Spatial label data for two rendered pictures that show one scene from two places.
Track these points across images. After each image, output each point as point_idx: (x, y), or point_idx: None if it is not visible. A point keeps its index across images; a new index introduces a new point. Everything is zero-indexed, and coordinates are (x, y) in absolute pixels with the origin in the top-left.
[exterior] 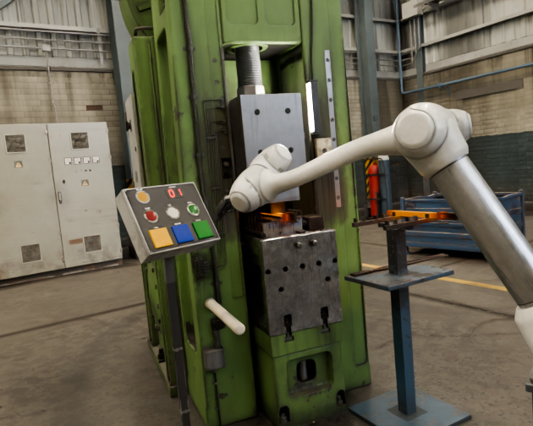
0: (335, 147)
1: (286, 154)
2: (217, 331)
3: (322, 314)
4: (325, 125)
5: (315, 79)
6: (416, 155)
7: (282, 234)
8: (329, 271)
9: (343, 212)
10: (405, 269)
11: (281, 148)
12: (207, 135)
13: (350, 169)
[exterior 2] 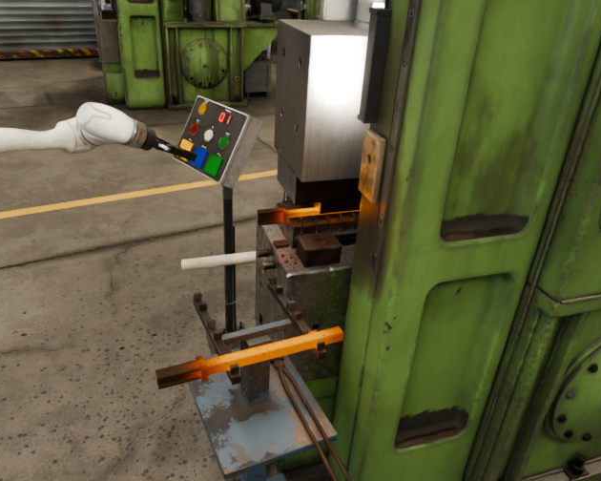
0: (390, 164)
1: (79, 116)
2: None
3: None
4: (386, 112)
5: (374, 10)
6: None
7: (282, 232)
8: (279, 318)
9: (378, 283)
10: (246, 399)
11: (81, 109)
12: None
13: (401, 223)
